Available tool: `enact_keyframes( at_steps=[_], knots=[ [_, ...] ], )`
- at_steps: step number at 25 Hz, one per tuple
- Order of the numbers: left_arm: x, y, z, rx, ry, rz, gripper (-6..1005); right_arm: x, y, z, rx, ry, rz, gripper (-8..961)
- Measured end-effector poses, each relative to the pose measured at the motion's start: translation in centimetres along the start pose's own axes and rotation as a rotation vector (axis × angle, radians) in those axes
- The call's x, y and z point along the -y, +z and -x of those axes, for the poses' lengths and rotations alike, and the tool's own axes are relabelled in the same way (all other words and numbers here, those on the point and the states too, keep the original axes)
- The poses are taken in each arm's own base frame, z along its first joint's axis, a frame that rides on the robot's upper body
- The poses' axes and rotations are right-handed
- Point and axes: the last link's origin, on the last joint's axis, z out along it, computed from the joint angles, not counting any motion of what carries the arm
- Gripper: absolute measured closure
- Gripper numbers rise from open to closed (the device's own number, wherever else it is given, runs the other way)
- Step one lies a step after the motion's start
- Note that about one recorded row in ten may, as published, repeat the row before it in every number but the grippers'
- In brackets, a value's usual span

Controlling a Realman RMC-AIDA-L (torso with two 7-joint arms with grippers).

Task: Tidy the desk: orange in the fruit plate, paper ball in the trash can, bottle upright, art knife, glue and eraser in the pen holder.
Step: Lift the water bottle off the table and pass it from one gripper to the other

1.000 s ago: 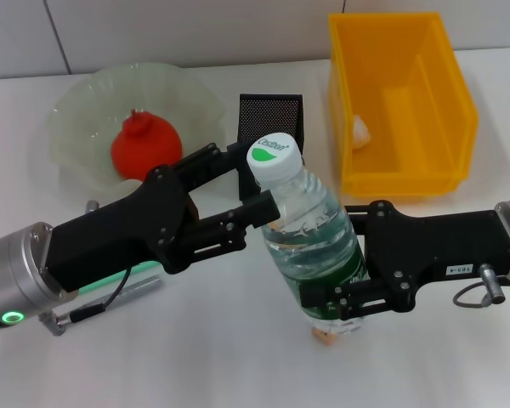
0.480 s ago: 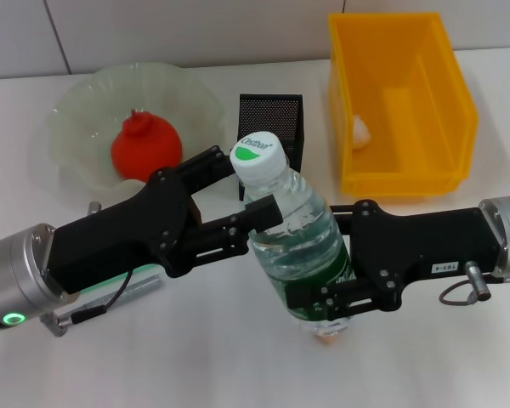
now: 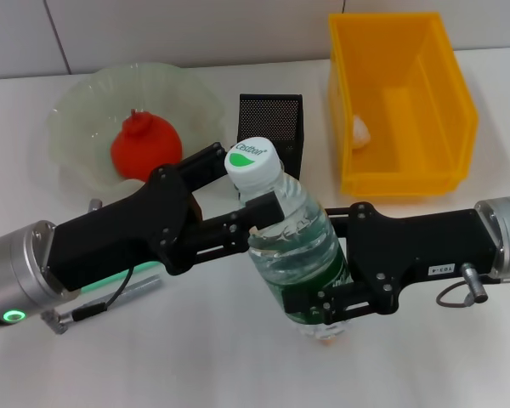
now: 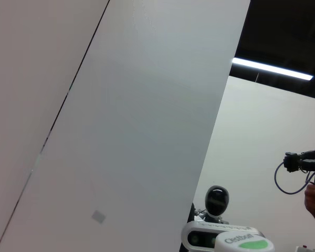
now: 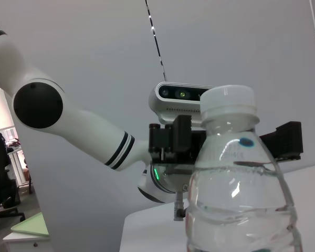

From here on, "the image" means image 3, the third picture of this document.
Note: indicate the silver marker pen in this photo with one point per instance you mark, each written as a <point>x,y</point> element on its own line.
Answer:
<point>144,285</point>

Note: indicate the white paper ball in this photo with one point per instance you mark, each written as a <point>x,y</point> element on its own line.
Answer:
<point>360,134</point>

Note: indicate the green glass fruit plate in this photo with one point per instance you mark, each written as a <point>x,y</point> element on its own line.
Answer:
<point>81,110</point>

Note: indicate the black mesh pen holder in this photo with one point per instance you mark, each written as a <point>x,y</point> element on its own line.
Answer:
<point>272,119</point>

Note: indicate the yellow plastic bin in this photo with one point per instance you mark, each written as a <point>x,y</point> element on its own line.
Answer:
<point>408,127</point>

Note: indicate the red pomegranate toy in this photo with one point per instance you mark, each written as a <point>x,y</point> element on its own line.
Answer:
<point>149,144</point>

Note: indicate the small beige eraser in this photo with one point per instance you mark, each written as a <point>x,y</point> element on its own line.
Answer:
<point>329,341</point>

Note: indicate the clear green-label water bottle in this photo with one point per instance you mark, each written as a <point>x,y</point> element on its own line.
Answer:
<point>297,255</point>

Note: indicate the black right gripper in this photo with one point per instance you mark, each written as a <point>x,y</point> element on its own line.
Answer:
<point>408,251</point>

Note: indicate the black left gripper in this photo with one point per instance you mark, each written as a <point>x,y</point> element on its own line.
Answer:
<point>123,234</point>

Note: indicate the green utility knife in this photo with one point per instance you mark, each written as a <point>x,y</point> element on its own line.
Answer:
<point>98,285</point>

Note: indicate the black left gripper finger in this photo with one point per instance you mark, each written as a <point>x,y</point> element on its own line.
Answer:
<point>259,210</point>

